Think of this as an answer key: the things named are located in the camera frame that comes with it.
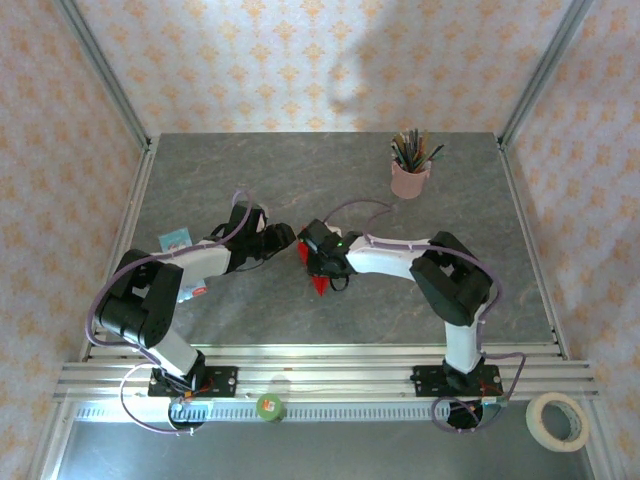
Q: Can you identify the red paper sheet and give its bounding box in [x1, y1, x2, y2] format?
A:
[297, 239, 332, 298]

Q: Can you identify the grey metal sheet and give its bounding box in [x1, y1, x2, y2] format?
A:
[47, 418, 599, 480]

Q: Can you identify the pink pencil cup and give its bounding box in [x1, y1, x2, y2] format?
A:
[389, 158, 431, 200]

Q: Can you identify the green pencil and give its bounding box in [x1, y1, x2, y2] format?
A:
[419, 142, 448, 169]

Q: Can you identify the green tape roll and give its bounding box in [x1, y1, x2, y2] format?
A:
[255, 392, 287, 425]

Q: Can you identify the white masking tape roll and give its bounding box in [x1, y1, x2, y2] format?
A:
[524, 391, 591, 454]

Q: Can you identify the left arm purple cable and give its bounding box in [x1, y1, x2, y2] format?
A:
[87, 189, 253, 436]

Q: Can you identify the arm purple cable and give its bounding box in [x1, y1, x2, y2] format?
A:
[322, 199, 526, 435]
[87, 189, 253, 436]

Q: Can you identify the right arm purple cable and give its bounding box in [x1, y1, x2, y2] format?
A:
[322, 199, 526, 435]

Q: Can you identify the aluminium table edge rail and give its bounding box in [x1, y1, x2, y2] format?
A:
[79, 134, 160, 362]
[497, 133, 571, 361]

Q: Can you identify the aluminium mounting rail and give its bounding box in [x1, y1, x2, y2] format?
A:
[53, 343, 600, 402]

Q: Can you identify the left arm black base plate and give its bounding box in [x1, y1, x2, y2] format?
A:
[147, 365, 239, 399]

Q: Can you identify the white slotted cable duct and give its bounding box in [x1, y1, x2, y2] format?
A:
[74, 402, 506, 424]

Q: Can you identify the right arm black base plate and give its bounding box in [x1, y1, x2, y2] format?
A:
[410, 364, 504, 399]

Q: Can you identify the aluminium frame post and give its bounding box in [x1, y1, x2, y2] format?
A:
[499, 0, 597, 149]
[52, 0, 154, 151]

